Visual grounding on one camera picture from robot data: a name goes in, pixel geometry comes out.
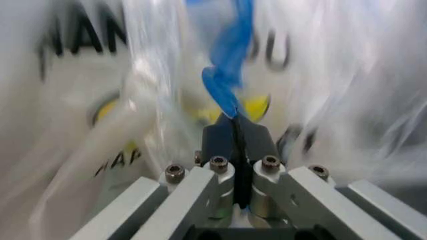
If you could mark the translucent white printed garbage bag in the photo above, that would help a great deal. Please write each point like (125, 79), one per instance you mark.
(340, 75)

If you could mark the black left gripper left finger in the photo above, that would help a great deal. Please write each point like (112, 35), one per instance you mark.
(187, 195)

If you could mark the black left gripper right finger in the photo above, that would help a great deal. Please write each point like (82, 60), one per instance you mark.
(300, 197)

